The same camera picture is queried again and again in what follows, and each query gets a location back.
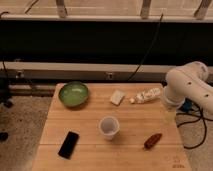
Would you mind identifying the red-brown pepper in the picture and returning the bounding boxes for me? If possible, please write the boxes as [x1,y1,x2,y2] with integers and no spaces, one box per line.
[144,133,162,149]

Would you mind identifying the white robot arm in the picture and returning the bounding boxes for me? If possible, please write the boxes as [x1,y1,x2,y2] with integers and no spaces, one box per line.
[161,61,213,123]

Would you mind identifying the white crumpled tube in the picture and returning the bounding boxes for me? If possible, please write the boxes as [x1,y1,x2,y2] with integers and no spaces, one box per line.
[129,88,161,104]

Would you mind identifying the wooden table board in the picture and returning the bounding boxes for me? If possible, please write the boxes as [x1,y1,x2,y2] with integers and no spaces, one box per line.
[32,83,191,171]

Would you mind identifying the white sponge block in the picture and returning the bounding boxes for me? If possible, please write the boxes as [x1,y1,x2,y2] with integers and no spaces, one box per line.
[110,90,125,105]

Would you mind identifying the green bowl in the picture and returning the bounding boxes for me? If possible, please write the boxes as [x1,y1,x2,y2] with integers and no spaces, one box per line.
[58,81,89,107]

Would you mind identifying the black rectangular phone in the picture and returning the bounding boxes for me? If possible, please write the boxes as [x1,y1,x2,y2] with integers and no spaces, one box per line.
[58,131,79,159]

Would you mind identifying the black floor cables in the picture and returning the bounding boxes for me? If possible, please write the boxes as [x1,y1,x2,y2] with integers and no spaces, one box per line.
[176,101,213,150]

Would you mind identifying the black hanging cable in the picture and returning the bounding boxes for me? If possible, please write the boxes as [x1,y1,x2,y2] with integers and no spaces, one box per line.
[126,12,165,82]

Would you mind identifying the grey metal rail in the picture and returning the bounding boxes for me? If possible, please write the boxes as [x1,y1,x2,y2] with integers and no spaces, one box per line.
[0,61,213,84]

